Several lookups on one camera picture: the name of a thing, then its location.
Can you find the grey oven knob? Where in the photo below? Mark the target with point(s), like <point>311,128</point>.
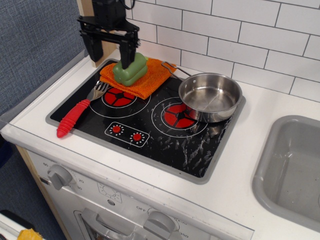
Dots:
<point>59,176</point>
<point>160,225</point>

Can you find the grey sink basin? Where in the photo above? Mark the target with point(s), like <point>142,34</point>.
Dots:
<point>287,178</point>

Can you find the grey right oven knob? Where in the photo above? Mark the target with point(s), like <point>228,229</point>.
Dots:
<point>160,225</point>

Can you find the steel pot with handle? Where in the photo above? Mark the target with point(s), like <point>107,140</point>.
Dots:
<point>208,98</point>

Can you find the grey left oven knob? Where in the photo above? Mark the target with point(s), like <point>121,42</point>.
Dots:
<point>59,176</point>

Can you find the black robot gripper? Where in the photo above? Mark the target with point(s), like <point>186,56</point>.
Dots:
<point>109,23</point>

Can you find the yellow object at corner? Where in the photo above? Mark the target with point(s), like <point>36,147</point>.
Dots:
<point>29,234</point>

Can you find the light wooden side panel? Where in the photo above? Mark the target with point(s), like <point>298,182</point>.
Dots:
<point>85,8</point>

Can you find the orange folded cloth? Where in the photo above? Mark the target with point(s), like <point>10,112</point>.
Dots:
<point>155,76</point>

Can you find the grey oven door handle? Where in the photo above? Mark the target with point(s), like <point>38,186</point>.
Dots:
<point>98,230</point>

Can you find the fork with red handle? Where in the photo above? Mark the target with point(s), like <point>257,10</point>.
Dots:
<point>71,118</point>

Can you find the green toy bell pepper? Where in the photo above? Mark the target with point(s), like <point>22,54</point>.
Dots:
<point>136,70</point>

